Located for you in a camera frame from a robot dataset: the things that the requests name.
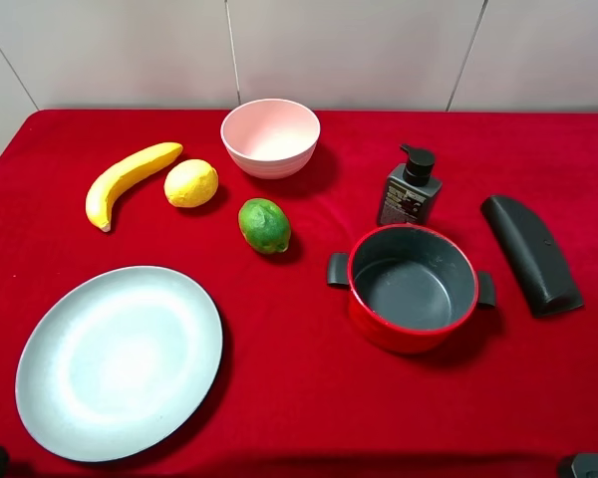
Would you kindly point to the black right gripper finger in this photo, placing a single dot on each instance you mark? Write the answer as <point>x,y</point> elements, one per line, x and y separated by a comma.
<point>581,465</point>

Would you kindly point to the green toy lime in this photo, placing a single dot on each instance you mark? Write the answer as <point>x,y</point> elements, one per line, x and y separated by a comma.
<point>264,226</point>

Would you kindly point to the grey oval plate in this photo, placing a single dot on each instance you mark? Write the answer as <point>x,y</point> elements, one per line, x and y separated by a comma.
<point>119,364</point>

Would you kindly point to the black curved case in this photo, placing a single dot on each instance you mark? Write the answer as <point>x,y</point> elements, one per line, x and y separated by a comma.
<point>533,255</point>

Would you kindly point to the red pot with grey interior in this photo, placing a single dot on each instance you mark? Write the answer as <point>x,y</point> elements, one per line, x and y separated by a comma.
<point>410,287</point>

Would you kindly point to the red velvet tablecloth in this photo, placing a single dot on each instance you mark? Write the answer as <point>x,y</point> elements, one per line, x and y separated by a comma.
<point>300,391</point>

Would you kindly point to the yellow toy banana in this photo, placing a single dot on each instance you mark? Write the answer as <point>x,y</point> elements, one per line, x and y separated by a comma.
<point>122,176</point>

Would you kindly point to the yellow toy lemon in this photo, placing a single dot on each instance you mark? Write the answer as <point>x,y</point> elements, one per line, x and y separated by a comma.
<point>191,183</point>

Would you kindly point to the grey pump dispenser bottle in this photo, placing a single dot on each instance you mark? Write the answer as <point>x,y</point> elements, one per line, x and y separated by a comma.
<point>410,190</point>

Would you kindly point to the pink plastic bowl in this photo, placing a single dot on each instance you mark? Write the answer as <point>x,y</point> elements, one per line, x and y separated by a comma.
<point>270,138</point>

